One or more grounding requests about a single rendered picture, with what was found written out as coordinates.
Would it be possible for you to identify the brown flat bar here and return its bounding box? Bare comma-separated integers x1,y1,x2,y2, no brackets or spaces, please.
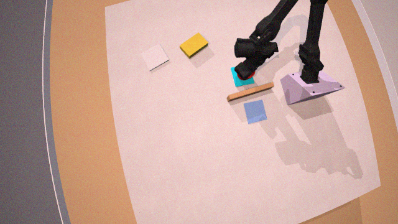
227,82,274,102

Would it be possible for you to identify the pale pink flat square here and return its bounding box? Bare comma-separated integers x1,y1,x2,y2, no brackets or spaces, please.
140,44,169,71

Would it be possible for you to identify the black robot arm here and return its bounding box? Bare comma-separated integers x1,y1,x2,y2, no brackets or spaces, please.
234,0,328,84

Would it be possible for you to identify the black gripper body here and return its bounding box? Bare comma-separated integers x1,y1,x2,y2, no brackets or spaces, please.
234,56,266,80

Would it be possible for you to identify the yellow rectangular block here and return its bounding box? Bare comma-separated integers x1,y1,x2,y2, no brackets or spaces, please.
179,32,208,58

